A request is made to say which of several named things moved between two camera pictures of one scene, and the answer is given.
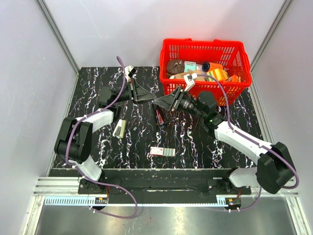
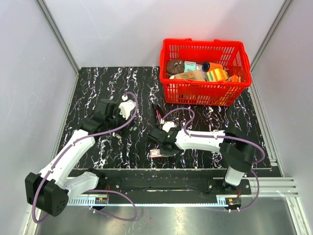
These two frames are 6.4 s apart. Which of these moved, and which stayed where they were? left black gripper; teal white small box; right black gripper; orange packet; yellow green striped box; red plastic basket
Moved: right black gripper; left black gripper
Stayed: red plastic basket; yellow green striped box; teal white small box; orange packet
